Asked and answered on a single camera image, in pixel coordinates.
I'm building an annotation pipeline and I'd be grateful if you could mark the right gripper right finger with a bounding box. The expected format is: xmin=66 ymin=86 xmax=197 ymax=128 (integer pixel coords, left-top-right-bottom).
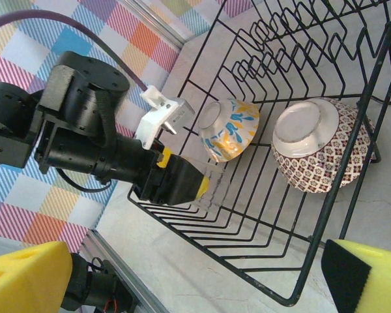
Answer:
xmin=322 ymin=239 xmax=391 ymax=313

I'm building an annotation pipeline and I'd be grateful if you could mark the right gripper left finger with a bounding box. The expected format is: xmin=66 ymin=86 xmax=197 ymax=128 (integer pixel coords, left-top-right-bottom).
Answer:
xmin=0 ymin=241 xmax=73 ymax=313

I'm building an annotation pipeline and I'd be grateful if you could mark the clear drinking glass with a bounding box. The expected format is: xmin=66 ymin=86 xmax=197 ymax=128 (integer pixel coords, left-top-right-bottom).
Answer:
xmin=182 ymin=156 xmax=229 ymax=213

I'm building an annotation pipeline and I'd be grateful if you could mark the yellow blue patterned bowl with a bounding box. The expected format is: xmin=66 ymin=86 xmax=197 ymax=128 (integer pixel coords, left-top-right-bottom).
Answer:
xmin=197 ymin=97 xmax=260 ymax=163

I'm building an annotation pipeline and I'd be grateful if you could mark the black wire dish rack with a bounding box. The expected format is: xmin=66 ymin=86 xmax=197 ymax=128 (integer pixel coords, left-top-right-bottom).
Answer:
xmin=126 ymin=0 xmax=391 ymax=307

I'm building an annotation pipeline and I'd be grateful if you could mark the brown patterned bowl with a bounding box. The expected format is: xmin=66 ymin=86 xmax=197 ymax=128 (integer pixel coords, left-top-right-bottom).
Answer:
xmin=270 ymin=97 xmax=377 ymax=193

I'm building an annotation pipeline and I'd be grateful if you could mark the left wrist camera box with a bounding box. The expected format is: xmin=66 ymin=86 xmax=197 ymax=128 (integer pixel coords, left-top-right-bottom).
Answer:
xmin=135 ymin=85 xmax=196 ymax=151

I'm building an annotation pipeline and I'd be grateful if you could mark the thin black left gripper cable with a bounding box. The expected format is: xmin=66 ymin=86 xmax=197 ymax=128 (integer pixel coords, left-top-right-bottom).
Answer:
xmin=57 ymin=169 xmax=113 ymax=194

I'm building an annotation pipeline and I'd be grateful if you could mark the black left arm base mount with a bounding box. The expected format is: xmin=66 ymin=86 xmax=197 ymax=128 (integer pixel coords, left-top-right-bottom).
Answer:
xmin=61 ymin=254 xmax=134 ymax=313

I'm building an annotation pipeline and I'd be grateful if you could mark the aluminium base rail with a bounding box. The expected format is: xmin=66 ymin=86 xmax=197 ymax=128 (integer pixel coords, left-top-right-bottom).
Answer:
xmin=81 ymin=228 xmax=166 ymax=313

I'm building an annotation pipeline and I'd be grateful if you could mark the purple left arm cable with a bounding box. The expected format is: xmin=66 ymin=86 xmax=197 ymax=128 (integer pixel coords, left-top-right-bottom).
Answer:
xmin=0 ymin=8 xmax=149 ymax=94

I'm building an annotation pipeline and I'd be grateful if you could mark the aluminium left corner post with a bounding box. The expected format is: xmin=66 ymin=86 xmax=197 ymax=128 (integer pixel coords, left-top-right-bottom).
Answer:
xmin=123 ymin=0 xmax=192 ymax=46

